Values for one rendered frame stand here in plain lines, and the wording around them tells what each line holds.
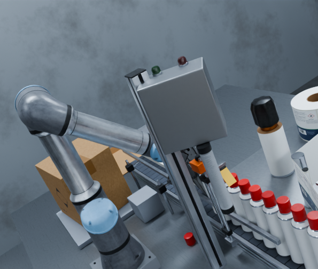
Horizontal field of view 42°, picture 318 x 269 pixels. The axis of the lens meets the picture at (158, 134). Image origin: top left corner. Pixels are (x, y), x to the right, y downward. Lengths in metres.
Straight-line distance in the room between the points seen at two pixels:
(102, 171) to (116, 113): 1.66
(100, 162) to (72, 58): 1.59
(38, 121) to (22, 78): 1.91
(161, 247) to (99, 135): 0.50
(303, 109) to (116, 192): 0.82
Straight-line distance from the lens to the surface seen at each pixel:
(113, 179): 1.77
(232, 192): 1.28
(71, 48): 3.20
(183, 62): 1.04
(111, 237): 1.37
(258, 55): 4.07
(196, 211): 1.24
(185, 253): 1.47
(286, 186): 1.52
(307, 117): 1.67
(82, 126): 1.24
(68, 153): 1.39
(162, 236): 1.59
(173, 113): 1.02
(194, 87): 0.99
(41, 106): 1.22
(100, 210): 1.36
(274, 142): 1.49
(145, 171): 1.94
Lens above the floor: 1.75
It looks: 23 degrees down
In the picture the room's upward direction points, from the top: 23 degrees counter-clockwise
